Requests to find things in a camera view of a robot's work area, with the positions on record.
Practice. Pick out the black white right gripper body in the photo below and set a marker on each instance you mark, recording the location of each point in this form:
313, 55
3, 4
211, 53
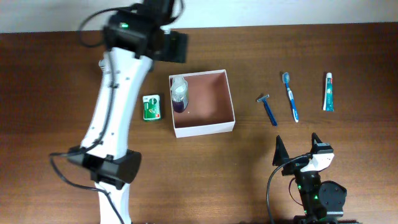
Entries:
294, 167

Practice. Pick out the blue disposable razor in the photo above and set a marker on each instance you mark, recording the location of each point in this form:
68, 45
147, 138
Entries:
263, 98

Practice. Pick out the blue white toothbrush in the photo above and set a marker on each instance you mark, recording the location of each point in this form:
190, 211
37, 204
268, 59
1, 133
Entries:
285, 80

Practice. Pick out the purple foam pump bottle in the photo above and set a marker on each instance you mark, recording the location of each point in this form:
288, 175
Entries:
179, 94

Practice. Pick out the green white toothpaste tube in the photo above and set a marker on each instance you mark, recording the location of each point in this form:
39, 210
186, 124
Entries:
328, 97

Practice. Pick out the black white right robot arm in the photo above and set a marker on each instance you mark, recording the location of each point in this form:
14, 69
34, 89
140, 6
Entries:
322, 202

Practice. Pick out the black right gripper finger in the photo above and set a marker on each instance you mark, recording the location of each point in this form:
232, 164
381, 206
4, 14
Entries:
281, 155
316, 140

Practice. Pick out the green soap box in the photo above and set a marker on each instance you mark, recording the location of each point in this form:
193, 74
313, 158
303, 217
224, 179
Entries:
152, 109

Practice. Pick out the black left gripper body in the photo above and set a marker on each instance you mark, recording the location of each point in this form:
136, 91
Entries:
171, 50

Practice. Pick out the white open cardboard box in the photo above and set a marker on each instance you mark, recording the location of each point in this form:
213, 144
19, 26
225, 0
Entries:
210, 107

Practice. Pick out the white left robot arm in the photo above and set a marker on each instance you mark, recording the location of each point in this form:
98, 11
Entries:
133, 39

